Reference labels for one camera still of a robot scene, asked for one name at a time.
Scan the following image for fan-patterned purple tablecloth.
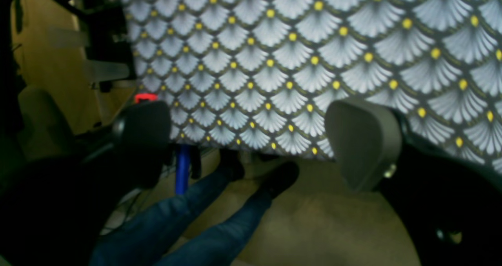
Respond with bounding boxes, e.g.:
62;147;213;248
121;0;502;172

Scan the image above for person's legs in jeans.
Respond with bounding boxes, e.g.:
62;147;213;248
89;148;300;266

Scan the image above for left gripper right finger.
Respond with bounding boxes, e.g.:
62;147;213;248
325;99;502;266

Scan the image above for red clamp at left edge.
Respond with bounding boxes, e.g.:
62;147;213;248
134;93;158;104

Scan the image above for blue clamp handle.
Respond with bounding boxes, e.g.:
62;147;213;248
175;144;191;195

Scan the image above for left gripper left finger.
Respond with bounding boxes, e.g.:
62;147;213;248
0;101;171;266

